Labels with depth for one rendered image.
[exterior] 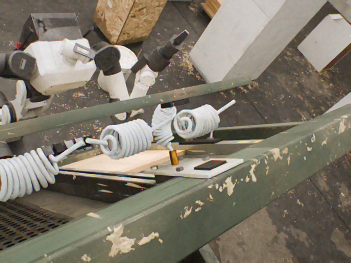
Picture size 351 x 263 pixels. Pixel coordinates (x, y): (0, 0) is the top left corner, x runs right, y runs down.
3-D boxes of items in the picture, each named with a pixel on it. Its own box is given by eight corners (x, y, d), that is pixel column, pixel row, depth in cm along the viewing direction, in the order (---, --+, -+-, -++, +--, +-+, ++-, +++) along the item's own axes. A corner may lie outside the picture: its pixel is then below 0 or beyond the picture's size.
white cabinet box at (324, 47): (308, 45, 619) (339, 13, 568) (330, 69, 602) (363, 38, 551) (296, 47, 590) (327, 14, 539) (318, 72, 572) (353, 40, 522)
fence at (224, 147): (121, 151, 186) (120, 144, 186) (275, 150, 114) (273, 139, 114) (114, 154, 183) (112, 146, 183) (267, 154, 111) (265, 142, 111)
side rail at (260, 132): (159, 150, 203) (155, 132, 202) (353, 148, 120) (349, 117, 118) (151, 153, 199) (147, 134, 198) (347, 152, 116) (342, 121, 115)
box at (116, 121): (125, 114, 221) (135, 96, 208) (133, 128, 217) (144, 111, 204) (109, 117, 213) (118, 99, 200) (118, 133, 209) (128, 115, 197)
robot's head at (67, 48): (59, 45, 139) (67, 35, 132) (82, 55, 145) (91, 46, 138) (55, 58, 137) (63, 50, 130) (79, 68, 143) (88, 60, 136)
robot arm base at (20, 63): (-15, 80, 133) (-16, 50, 131) (14, 79, 144) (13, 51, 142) (10, 81, 126) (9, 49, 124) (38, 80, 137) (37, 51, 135)
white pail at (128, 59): (116, 70, 352) (132, 35, 319) (130, 92, 343) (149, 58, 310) (89, 74, 332) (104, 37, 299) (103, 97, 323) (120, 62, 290)
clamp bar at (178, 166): (37, 177, 156) (24, 126, 153) (253, 211, 66) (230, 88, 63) (15, 184, 149) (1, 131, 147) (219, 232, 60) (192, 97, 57)
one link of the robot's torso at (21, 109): (-1, 108, 203) (16, 71, 168) (28, 103, 215) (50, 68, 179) (8, 131, 202) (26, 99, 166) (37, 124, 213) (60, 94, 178)
